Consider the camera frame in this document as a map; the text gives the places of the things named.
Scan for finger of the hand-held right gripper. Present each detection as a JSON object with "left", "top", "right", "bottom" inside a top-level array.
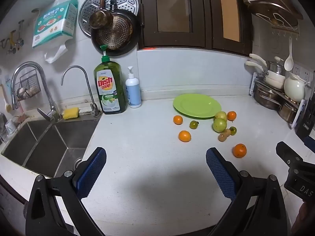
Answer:
[
  {"left": 295, "top": 102, "right": 315, "bottom": 151},
  {"left": 276, "top": 141, "right": 305, "bottom": 169}
]

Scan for stainless steel double sink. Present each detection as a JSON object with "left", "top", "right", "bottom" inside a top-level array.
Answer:
[{"left": 1, "top": 119, "right": 101, "bottom": 179}]

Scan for white ceramic pitcher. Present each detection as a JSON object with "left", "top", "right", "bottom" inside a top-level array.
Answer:
[{"left": 284, "top": 75, "right": 309, "bottom": 103}]

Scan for paper towel pack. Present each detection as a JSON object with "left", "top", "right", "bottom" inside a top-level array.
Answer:
[{"left": 32, "top": 0, "right": 79, "bottom": 64}]

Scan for sink drain strainer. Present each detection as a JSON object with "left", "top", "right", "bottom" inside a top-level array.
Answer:
[{"left": 72, "top": 157, "right": 83, "bottom": 171}]

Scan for black wire basket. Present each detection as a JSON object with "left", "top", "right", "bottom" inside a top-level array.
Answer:
[{"left": 13, "top": 69, "right": 41, "bottom": 101}]

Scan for black frying pan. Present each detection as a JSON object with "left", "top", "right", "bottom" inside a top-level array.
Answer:
[{"left": 91, "top": 0, "right": 142, "bottom": 57}]

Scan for thin chrome gooseneck faucet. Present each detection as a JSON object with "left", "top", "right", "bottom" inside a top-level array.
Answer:
[{"left": 61, "top": 65, "right": 102, "bottom": 117}]

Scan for dark brown window frame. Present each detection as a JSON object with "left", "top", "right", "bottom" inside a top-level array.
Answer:
[{"left": 134, "top": 0, "right": 254, "bottom": 56}]

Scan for round perforated steamer plate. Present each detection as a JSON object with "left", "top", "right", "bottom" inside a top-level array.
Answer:
[{"left": 79, "top": 0, "right": 139, "bottom": 38}]

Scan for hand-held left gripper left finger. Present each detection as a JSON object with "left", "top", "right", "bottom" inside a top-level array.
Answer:
[{"left": 25, "top": 147, "right": 107, "bottom": 236}]

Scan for white ladle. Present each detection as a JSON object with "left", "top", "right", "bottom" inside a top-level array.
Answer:
[{"left": 284, "top": 37, "right": 295, "bottom": 72}]

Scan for person's right hand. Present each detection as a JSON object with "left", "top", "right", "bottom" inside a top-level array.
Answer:
[{"left": 291, "top": 202, "right": 310, "bottom": 236}]

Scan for green plate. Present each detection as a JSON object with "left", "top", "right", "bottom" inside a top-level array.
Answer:
[{"left": 173, "top": 94, "right": 222, "bottom": 119}]

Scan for white pump bottle blue label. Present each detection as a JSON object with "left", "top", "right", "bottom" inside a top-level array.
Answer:
[{"left": 125, "top": 66, "right": 142, "bottom": 109}]

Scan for yellow sponge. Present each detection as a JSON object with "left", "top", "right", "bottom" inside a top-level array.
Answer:
[{"left": 62, "top": 107, "right": 80, "bottom": 120}]

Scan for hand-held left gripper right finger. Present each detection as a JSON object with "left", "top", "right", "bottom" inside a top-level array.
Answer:
[{"left": 206, "top": 147, "right": 288, "bottom": 236}]

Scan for green dish soap bottle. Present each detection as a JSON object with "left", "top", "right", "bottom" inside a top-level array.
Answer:
[{"left": 94, "top": 45, "right": 128, "bottom": 115}]

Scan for white wall power outlet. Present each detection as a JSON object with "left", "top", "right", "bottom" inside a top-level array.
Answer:
[{"left": 293, "top": 63, "right": 311, "bottom": 82}]

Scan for steel pot lid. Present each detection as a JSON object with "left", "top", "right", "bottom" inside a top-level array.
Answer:
[{"left": 268, "top": 56, "right": 286, "bottom": 75}]

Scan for metal pot rack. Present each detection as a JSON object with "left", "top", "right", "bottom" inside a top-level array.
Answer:
[{"left": 249, "top": 72, "right": 309, "bottom": 130}]

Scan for large stainless steel pot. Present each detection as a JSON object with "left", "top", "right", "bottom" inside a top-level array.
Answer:
[{"left": 253, "top": 83, "right": 283, "bottom": 111}]

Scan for small copper saucepan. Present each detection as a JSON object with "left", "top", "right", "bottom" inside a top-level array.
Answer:
[{"left": 89, "top": 0, "right": 114, "bottom": 29}]

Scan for small stainless steel pot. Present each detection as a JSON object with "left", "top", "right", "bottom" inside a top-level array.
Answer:
[{"left": 278, "top": 101, "right": 300, "bottom": 124}]

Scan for large chrome kitchen faucet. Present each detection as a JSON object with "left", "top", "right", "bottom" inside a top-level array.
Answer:
[{"left": 11, "top": 61, "right": 62, "bottom": 123}]

